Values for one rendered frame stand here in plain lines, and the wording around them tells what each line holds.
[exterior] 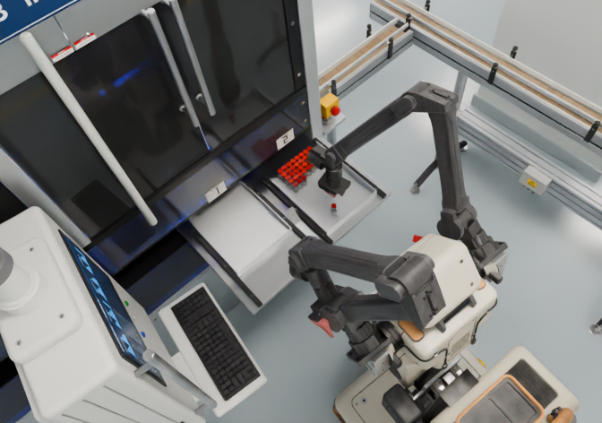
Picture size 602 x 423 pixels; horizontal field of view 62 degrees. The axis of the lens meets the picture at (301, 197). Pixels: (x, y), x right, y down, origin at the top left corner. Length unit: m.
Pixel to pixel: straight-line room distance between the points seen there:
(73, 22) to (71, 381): 0.75
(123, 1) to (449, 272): 1.00
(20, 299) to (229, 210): 1.00
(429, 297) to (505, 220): 2.02
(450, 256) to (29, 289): 0.95
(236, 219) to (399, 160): 1.47
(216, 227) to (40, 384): 0.98
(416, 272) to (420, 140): 2.30
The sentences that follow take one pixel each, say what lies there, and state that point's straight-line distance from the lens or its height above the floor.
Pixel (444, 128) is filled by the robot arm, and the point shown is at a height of 1.51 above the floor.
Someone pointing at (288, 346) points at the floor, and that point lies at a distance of 2.65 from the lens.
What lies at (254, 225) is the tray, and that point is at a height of 0.88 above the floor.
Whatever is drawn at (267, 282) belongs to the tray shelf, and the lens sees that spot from 1.81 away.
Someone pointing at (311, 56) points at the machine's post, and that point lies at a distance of 1.80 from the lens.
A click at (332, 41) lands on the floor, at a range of 3.88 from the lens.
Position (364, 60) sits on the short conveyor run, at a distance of 2.36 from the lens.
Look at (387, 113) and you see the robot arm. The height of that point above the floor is 1.46.
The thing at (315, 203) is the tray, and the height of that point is 0.88.
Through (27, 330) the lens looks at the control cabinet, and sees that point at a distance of 1.19.
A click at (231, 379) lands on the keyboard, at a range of 1.79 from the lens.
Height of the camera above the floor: 2.54
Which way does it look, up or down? 58 degrees down
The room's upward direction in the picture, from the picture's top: 9 degrees counter-clockwise
